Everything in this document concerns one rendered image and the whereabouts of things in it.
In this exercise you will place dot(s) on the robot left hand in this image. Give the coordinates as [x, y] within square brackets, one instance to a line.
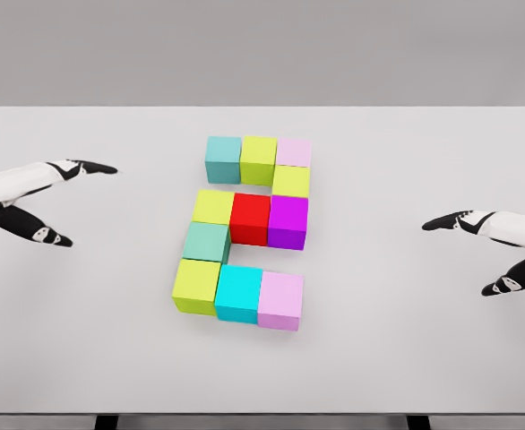
[25, 181]

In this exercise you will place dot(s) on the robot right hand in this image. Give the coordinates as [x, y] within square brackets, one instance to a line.
[509, 226]

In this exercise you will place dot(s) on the yellow-green cube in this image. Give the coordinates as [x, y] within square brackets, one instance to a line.
[212, 207]
[195, 286]
[257, 160]
[291, 181]

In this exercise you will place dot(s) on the sea green cube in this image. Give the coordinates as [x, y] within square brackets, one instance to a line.
[206, 242]

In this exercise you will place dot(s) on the teal blue cube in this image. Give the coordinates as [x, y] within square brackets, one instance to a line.
[223, 159]

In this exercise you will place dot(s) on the purple cube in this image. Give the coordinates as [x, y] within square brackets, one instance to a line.
[287, 221]

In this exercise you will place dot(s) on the pale pink cube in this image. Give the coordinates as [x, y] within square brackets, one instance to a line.
[280, 300]
[294, 152]

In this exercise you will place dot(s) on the red cube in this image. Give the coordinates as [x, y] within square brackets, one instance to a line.
[250, 219]

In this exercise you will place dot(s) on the bright cyan cube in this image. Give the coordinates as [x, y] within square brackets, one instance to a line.
[238, 293]

